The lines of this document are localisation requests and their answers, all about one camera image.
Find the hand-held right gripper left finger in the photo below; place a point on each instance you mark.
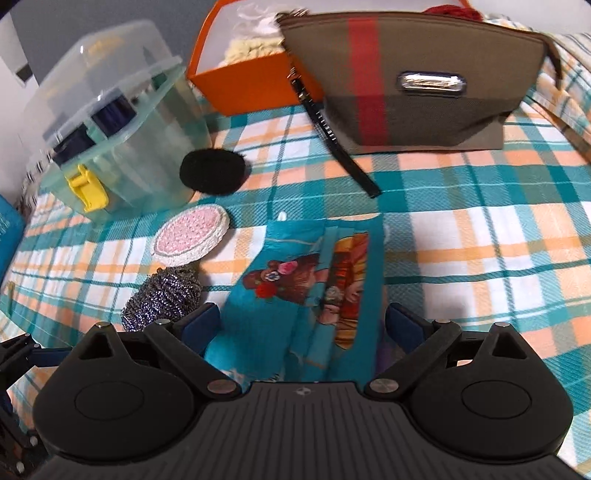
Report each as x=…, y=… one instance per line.
x=201, y=323

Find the clear plastic storage box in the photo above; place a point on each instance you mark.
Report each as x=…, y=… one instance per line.
x=138, y=152

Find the pink crochet scrubber pad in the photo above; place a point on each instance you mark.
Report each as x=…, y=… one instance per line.
x=189, y=230

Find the steel wool scourer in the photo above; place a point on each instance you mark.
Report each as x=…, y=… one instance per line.
x=161, y=295

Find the brown striped zip pouch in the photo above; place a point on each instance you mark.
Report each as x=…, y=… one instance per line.
x=438, y=124

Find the dark red towel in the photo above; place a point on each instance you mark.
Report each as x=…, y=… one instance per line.
x=450, y=11

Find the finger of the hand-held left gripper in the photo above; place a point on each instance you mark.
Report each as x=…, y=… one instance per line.
x=46, y=356
x=14, y=424

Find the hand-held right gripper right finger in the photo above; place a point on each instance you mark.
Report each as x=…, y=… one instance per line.
x=404, y=325

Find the plaid blanket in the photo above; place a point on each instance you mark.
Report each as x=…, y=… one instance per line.
x=485, y=258

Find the teal printed face mask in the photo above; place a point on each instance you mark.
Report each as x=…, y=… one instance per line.
x=277, y=323

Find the teal cushion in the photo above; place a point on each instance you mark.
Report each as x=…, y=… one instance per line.
x=9, y=230

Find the black round puff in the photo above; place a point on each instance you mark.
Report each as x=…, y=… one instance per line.
x=210, y=170

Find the cream scrunchie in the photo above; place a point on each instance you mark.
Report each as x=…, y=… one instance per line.
x=249, y=50

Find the orange cardboard box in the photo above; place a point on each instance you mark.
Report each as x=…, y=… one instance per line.
x=258, y=87

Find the grey padded headboard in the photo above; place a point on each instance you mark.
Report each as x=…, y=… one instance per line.
x=92, y=18

